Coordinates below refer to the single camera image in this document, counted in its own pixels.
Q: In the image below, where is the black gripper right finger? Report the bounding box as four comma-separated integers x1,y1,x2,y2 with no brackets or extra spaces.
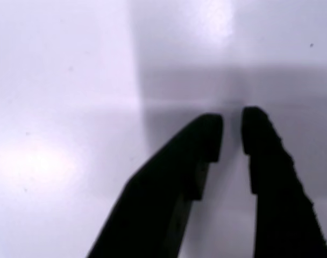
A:
240,106,327,258

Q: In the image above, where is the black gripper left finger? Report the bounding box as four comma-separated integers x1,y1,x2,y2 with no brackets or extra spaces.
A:
84,113,224,258

